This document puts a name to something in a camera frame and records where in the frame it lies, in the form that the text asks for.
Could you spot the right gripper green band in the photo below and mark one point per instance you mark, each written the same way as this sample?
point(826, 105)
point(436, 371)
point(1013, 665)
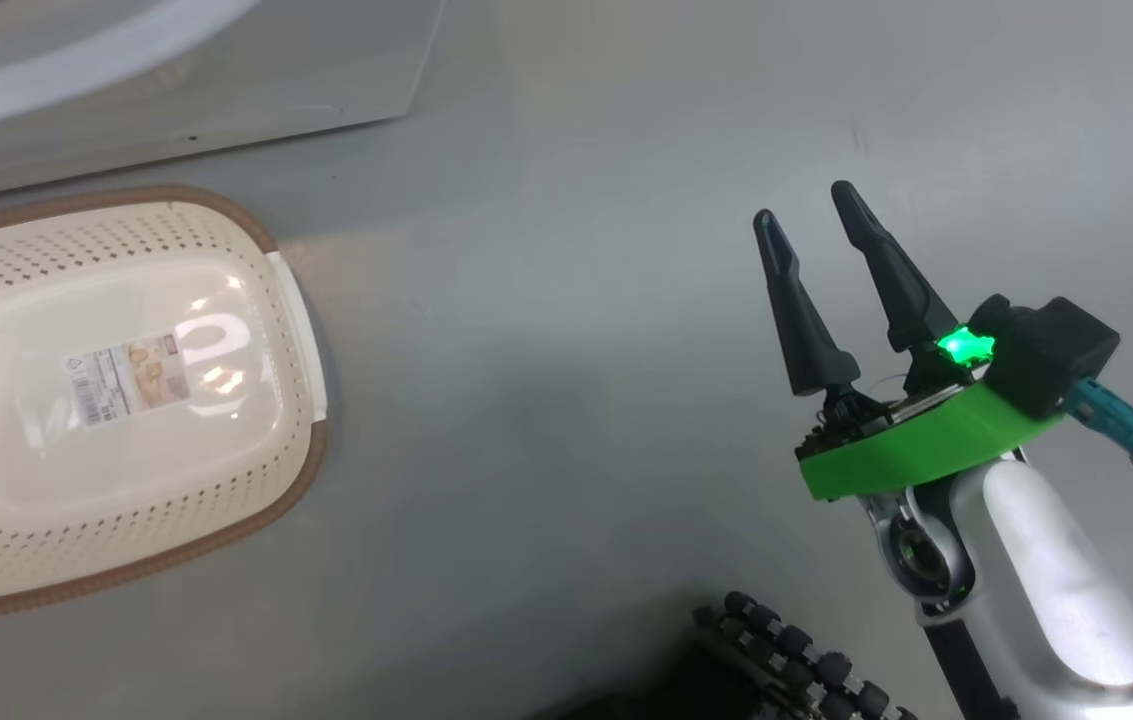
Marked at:
point(926, 450)

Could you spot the white washing machine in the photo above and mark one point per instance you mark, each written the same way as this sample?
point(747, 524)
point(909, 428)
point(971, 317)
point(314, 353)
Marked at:
point(226, 90)

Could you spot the basket product sticker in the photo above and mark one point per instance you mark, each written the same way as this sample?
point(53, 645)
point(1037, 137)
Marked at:
point(131, 378)

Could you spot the cream perforated laundry basket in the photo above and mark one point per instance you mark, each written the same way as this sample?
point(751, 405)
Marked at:
point(76, 520)

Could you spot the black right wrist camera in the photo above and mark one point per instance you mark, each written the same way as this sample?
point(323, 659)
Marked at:
point(1051, 350)

